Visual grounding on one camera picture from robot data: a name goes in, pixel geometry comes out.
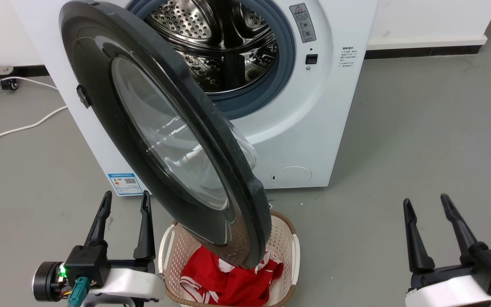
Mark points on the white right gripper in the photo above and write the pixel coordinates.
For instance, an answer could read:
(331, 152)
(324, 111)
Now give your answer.
(454, 290)

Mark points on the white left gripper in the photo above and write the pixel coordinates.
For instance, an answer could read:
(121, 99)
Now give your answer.
(130, 282)

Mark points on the dark grey round washer door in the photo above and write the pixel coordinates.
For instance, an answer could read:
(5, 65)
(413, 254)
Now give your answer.
(84, 51)

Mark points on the black door latch hook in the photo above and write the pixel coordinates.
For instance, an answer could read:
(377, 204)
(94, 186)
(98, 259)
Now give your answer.
(84, 96)

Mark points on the white front-load washing machine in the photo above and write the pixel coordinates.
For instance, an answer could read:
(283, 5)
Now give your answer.
(313, 128)

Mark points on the black door lock slot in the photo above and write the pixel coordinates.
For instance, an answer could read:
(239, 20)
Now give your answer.
(311, 59)

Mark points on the grey rubber door gasket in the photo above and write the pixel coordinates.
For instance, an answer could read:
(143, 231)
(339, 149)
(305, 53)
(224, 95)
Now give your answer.
(286, 64)

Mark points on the blue energy label sticker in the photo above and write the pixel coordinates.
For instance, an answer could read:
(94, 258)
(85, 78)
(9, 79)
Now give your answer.
(125, 183)

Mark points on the red and white garment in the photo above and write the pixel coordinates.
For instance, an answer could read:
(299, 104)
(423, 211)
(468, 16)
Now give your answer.
(228, 285)

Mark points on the beige plastic laundry basket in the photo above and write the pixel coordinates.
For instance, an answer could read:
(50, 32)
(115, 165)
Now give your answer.
(287, 243)

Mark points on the round white filter cover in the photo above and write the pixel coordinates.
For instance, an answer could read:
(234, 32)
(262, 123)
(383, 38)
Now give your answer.
(291, 176)

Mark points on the black baseboard strip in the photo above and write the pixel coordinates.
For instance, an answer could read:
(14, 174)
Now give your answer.
(420, 52)

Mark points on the black caster wheel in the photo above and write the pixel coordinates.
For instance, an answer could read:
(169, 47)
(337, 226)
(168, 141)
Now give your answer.
(10, 84)

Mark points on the printed text label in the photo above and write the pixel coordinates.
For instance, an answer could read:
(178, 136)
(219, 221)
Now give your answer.
(348, 57)

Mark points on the stainless steel washer drum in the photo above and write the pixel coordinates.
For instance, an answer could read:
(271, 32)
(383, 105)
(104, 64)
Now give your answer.
(211, 25)

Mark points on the grey warning sticker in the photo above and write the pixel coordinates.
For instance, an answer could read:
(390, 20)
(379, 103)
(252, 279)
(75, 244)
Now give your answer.
(302, 23)

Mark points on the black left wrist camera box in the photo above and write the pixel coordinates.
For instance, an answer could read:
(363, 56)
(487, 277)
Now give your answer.
(88, 264)

